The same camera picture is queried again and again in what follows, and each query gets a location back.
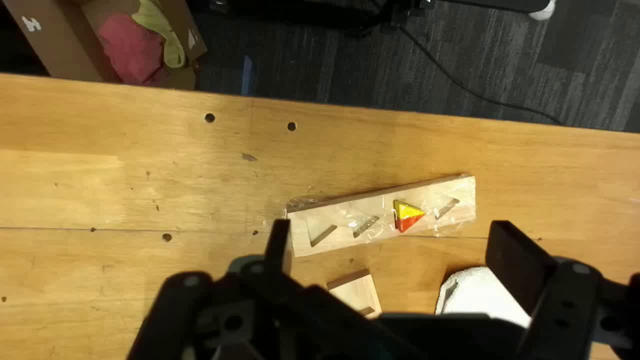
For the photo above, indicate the pink cloth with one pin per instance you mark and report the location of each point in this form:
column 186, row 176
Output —
column 130, row 51

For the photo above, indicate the cardboard box with cloths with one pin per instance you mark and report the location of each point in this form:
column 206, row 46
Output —
column 61, row 40

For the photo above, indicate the white towel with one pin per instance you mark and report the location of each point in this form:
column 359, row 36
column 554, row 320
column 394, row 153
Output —
column 481, row 296

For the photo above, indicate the yellow-green cloth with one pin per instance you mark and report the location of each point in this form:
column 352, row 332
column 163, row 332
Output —
column 167, row 32

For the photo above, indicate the plastic-wrapped wooden triangle puzzle board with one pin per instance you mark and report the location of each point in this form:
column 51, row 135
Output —
column 373, row 217

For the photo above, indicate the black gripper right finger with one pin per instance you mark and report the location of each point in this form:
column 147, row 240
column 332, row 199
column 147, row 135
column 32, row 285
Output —
column 516, row 263

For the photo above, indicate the plain wooden triangle puzzle board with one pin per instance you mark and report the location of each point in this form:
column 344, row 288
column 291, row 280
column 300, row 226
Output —
column 357, row 293

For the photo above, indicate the yellow red triangle puzzle piece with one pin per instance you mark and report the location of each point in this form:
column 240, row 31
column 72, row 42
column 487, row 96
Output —
column 406, row 214

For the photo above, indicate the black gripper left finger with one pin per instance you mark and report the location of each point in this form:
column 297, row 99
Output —
column 277, row 242

